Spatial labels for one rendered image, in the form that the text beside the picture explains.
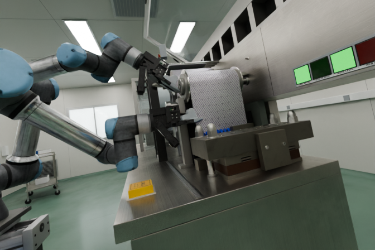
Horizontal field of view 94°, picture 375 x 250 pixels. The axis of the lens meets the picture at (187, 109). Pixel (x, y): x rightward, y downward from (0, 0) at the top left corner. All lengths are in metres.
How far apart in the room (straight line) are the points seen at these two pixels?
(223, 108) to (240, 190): 0.37
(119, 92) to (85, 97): 1.04
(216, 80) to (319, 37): 0.37
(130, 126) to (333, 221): 0.69
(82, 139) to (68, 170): 5.95
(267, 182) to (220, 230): 0.17
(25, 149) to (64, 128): 0.44
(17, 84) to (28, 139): 0.59
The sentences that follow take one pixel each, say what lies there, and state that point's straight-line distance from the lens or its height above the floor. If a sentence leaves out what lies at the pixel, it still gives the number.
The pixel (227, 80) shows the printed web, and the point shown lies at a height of 1.25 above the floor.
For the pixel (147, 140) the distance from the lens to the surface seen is 1.72.
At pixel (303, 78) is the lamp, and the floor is 1.17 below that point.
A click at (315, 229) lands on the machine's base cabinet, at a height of 0.73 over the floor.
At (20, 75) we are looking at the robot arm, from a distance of 0.56.
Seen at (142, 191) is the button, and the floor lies 0.91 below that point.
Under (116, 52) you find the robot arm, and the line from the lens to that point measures 0.78.
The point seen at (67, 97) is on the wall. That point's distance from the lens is 6.72.
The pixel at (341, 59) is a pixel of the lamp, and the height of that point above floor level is 1.19.
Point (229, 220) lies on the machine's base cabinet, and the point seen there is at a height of 0.83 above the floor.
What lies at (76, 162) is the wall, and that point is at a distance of 6.57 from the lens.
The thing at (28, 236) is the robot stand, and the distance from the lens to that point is 1.05.
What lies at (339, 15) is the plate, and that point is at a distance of 0.66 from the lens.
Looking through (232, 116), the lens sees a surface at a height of 1.08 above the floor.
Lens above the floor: 1.08
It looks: 5 degrees up
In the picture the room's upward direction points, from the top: 9 degrees counter-clockwise
